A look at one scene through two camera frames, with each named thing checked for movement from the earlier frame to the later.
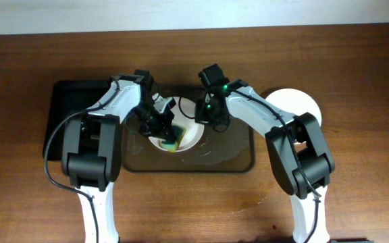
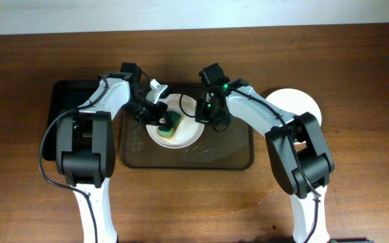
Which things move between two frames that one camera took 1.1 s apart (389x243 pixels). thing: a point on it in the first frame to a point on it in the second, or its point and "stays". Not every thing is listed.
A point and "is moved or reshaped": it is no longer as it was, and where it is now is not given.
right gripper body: [208, 116] stays
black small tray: [66, 98] stays
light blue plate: [296, 102] stays
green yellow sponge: [173, 146] is moved or reshaped
